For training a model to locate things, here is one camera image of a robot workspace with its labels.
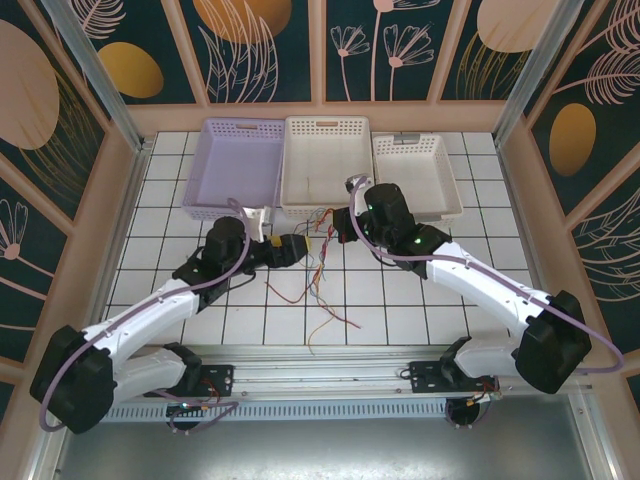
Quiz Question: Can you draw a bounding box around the yellow cable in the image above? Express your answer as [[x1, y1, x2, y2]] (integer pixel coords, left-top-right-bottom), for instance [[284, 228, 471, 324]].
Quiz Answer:
[[294, 209, 336, 281], [305, 209, 337, 354]]

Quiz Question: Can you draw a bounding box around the red cable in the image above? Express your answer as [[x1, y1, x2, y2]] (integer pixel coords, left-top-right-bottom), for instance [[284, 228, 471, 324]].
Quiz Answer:
[[264, 219, 337, 305], [314, 219, 363, 331]]

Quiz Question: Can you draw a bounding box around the cream plastic basket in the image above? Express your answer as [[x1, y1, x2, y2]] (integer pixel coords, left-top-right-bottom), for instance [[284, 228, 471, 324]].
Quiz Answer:
[[279, 115, 374, 221]]

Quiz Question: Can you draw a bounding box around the lavender plastic basket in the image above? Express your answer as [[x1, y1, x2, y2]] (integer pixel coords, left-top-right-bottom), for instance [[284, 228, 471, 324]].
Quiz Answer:
[[180, 118, 289, 223]]

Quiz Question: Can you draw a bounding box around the grey metal sheet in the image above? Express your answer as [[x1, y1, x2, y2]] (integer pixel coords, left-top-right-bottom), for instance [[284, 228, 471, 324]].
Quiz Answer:
[[29, 394, 624, 480]]

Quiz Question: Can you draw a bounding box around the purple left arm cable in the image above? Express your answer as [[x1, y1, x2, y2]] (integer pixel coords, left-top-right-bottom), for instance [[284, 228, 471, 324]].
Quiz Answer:
[[39, 198, 251, 432]]

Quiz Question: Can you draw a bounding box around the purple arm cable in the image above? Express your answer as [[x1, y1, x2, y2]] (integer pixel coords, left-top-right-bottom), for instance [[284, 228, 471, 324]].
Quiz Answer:
[[348, 179, 625, 376], [39, 198, 251, 432]]

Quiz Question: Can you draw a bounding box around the white basket with grey handles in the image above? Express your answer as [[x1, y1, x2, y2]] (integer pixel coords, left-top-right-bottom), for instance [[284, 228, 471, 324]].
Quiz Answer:
[[372, 132, 464, 221]]

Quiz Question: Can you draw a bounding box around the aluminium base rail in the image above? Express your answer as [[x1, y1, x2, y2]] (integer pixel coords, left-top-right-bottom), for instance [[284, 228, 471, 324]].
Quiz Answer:
[[119, 343, 594, 403]]

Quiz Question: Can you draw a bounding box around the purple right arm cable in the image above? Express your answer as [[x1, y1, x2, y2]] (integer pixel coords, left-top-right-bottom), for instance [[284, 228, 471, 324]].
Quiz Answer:
[[348, 179, 625, 376]]

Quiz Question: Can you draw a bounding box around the small coloured wire bundle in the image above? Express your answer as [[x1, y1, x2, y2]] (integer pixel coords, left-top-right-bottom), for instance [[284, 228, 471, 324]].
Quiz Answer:
[[462, 377, 502, 407], [172, 377, 226, 416]]

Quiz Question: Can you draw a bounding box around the slotted grey cable duct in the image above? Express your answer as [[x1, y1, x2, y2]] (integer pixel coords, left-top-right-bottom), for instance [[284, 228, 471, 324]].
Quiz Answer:
[[102, 403, 451, 422]]

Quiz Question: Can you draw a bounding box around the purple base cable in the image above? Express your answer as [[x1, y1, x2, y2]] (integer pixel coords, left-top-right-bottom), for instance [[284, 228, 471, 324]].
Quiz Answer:
[[167, 392, 240, 435]]

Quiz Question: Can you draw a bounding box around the black round cable port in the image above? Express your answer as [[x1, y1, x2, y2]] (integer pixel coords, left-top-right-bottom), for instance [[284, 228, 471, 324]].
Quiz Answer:
[[166, 405, 201, 435], [446, 398, 490, 430]]

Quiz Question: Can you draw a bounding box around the aluminium frame post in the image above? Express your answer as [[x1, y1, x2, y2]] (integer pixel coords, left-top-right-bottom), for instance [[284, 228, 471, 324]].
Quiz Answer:
[[492, 0, 599, 147], [38, 0, 149, 154]]

